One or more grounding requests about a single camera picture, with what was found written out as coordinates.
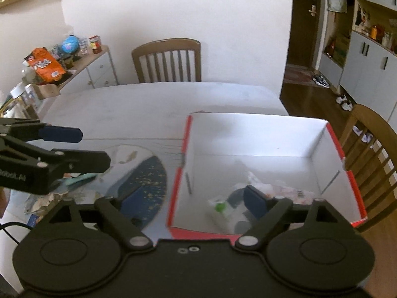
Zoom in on patterned floor rug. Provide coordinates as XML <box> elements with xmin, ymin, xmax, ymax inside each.
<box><xmin>284</xmin><ymin>65</ymin><xmax>317</xmax><ymax>84</ymax></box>

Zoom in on grey wall cabinet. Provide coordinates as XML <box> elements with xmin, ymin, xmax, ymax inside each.
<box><xmin>318</xmin><ymin>0</ymin><xmax>397</xmax><ymax>123</ymax></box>

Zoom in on black cable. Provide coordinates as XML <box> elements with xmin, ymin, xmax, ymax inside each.
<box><xmin>0</xmin><ymin>222</ymin><xmax>30</xmax><ymax>244</ymax></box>

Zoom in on orange snack bag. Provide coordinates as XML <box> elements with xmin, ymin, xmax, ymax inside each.
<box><xmin>25</xmin><ymin>47</ymin><xmax>67</xmax><ymax>84</ymax></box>

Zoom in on black and white sneakers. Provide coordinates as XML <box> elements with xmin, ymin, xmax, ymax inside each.
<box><xmin>312</xmin><ymin>74</ymin><xmax>331</xmax><ymax>88</ymax></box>

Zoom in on white drawer sideboard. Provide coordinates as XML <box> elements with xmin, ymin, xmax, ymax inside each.
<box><xmin>56</xmin><ymin>45</ymin><xmax>120</xmax><ymax>89</ymax></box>

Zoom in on white packet red print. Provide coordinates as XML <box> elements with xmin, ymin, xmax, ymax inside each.
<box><xmin>267</xmin><ymin>185</ymin><xmax>314</xmax><ymax>205</ymax></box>

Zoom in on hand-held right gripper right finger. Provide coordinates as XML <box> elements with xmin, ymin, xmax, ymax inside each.
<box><xmin>235</xmin><ymin>186</ymin><xmax>342</xmax><ymax>250</ymax></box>

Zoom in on red cardboard box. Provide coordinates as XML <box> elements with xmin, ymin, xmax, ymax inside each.
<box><xmin>167</xmin><ymin>111</ymin><xmax>368</xmax><ymax>239</ymax></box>

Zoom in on small cardboard box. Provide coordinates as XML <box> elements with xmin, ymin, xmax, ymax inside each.
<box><xmin>31</xmin><ymin>82</ymin><xmax>61</xmax><ymax>100</ymax></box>

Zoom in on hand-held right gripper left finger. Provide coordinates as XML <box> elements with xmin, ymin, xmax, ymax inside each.
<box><xmin>50</xmin><ymin>189</ymin><xmax>153</xmax><ymax>250</ymax></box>

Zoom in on white crumpled plastic wrapper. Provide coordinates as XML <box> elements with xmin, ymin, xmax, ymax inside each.
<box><xmin>207</xmin><ymin>195</ymin><xmax>249</xmax><ymax>235</ymax></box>

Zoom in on mint green wrapper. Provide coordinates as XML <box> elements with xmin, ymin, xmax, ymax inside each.
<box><xmin>66</xmin><ymin>174</ymin><xmax>95</xmax><ymax>187</ymax></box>

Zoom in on brown cardboard carton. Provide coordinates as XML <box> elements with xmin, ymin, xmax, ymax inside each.
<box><xmin>335</xmin><ymin>36</ymin><xmax>350</xmax><ymax>66</ymax></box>

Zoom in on dark brown door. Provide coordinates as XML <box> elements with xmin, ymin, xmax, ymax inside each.
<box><xmin>293</xmin><ymin>0</ymin><xmax>329</xmax><ymax>69</ymax></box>

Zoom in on pale tote bag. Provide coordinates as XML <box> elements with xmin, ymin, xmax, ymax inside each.
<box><xmin>327</xmin><ymin>0</ymin><xmax>348</xmax><ymax>13</ymax></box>

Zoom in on brown wooden slatted chair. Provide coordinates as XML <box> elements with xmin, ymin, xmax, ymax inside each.
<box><xmin>338</xmin><ymin>104</ymin><xmax>397</xmax><ymax>233</ymax></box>
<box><xmin>131</xmin><ymin>38</ymin><xmax>202</xmax><ymax>84</ymax></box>

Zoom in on crumpled paper wrappers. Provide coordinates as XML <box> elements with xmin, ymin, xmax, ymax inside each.
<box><xmin>25</xmin><ymin>186</ymin><xmax>103</xmax><ymax>224</ymax></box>

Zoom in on red jar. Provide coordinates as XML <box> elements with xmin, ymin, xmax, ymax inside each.
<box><xmin>89</xmin><ymin>35</ymin><xmax>103</xmax><ymax>54</ymax></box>

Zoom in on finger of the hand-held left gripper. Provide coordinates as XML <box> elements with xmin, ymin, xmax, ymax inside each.
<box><xmin>0</xmin><ymin>118</ymin><xmax>84</xmax><ymax>145</ymax></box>
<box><xmin>6</xmin><ymin>143</ymin><xmax>111</xmax><ymax>177</ymax></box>

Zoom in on small blue globe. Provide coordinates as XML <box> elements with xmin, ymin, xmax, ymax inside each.
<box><xmin>61</xmin><ymin>35</ymin><xmax>77</xmax><ymax>53</ymax></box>

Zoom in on round blue placemat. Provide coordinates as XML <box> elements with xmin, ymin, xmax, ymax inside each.
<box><xmin>102</xmin><ymin>144</ymin><xmax>168</xmax><ymax>233</ymax></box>

